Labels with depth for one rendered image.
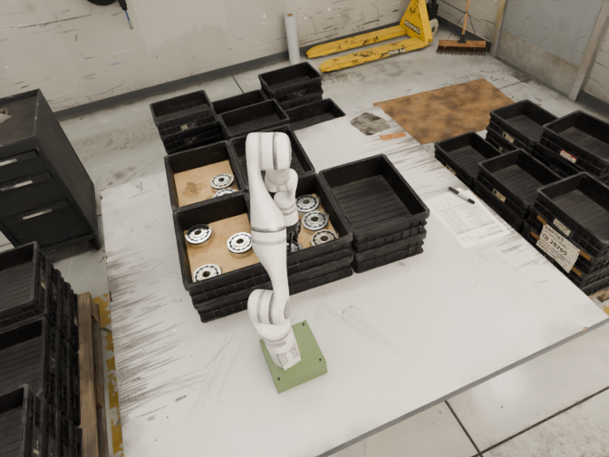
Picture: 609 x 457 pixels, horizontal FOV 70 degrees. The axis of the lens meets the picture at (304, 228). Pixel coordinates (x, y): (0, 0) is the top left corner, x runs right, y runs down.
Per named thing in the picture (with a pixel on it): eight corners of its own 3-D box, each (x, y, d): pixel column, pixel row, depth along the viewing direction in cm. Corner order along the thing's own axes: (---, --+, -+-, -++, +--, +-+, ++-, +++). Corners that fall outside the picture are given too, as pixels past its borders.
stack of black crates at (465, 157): (507, 192, 272) (516, 162, 256) (466, 207, 266) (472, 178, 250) (467, 159, 299) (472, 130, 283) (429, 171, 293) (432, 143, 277)
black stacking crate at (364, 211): (428, 235, 164) (431, 213, 156) (354, 257, 159) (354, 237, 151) (382, 175, 191) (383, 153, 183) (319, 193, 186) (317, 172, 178)
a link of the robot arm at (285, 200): (300, 199, 149) (275, 201, 149) (295, 162, 138) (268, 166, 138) (302, 212, 144) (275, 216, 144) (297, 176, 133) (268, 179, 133)
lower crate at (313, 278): (354, 277, 167) (354, 257, 158) (280, 301, 162) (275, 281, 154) (320, 211, 194) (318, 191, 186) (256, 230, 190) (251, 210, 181)
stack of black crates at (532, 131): (557, 173, 280) (575, 127, 256) (519, 187, 274) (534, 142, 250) (514, 141, 307) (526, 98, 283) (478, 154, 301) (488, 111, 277)
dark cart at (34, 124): (106, 250, 290) (34, 135, 226) (36, 274, 280) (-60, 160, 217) (101, 198, 330) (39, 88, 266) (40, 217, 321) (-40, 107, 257)
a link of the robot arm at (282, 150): (294, 158, 129) (266, 158, 130) (289, 126, 103) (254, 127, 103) (294, 188, 128) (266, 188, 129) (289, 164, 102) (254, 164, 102)
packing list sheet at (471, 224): (515, 232, 175) (515, 231, 175) (466, 251, 170) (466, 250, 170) (464, 186, 197) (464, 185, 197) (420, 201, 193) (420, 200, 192)
